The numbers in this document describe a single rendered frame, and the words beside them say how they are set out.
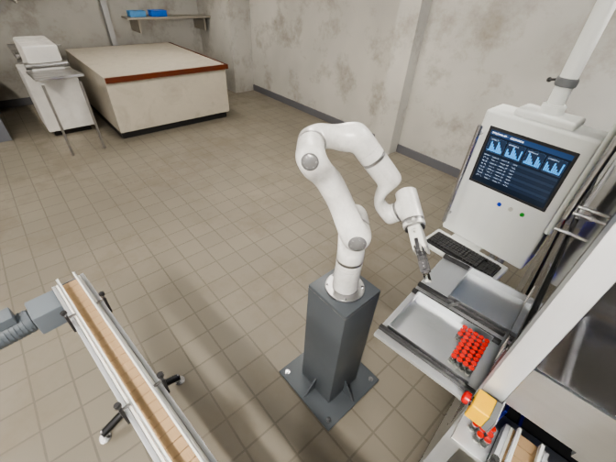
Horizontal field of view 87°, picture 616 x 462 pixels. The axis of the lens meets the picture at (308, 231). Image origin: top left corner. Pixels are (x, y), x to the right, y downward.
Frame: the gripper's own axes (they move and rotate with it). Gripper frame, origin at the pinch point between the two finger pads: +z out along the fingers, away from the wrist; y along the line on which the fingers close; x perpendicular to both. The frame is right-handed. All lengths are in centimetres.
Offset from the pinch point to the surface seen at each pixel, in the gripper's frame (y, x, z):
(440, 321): 35.9, 3.3, 15.4
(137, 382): -41, 94, 28
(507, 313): 55, -23, 14
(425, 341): 26.6, 9.8, 23.3
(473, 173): 61, -30, -62
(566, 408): 1, -26, 46
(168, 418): -39, 81, 40
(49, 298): -52, 141, -8
